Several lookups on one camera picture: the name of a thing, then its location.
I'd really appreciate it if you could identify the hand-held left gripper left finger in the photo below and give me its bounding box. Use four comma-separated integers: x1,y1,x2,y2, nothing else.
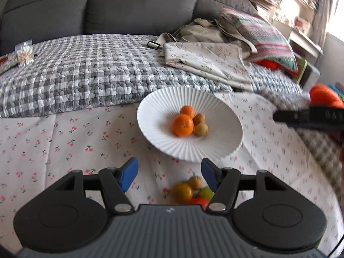
44,157,139,215

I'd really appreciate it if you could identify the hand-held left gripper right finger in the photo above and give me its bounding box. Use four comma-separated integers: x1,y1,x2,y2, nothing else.
201,158,299,215

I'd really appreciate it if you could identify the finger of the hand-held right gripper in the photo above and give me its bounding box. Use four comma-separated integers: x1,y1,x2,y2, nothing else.
272,106,344,134

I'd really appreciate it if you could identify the white ribbed plate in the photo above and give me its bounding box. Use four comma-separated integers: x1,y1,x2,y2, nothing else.
137,87,244,164

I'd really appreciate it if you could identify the green fruit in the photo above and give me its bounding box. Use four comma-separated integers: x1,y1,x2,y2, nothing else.
198,187,215,200

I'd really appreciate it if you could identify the red-orange fruit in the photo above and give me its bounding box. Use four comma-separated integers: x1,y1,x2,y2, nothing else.
188,197,210,210

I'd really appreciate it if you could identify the yellowish orange mandarin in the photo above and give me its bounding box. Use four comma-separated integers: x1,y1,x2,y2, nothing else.
172,182,194,204

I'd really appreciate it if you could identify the green book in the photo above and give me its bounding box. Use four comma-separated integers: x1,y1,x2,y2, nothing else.
291,56,308,84

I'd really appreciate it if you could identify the large orange mandarin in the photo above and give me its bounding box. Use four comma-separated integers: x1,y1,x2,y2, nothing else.
172,114,194,137

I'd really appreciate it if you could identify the orange soft item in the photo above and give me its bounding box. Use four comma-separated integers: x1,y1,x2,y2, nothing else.
254,59,280,71

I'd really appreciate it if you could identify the small orange mandarin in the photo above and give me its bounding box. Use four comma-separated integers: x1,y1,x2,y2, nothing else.
180,105,195,118

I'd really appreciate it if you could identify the cherry print cloth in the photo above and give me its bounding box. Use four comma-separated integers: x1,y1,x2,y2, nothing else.
0,91,344,256

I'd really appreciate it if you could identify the striped knitted pillow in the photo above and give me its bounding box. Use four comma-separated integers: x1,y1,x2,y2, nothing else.
219,8,299,72

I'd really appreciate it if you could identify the white shelf unit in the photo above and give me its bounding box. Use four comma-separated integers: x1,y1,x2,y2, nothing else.
271,0,324,60

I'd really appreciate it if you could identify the folded floral cloth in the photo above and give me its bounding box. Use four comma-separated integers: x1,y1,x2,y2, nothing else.
162,42,255,92

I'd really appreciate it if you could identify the grey curtain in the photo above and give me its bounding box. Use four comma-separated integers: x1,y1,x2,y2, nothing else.
312,0,341,47

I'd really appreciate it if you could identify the grey checkered quilt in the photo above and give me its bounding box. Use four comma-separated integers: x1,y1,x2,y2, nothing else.
0,34,344,200

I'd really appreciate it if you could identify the stack of newspapers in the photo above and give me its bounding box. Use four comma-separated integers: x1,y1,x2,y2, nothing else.
239,0,282,22

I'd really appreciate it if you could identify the beige canvas bag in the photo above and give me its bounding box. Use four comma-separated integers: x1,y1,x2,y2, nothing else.
147,18,258,60

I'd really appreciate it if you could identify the red flat packet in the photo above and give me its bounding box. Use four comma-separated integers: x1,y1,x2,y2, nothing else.
0,54,18,75

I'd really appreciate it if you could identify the grey fabric sofa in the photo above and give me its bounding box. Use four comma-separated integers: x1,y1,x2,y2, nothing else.
0,0,259,57

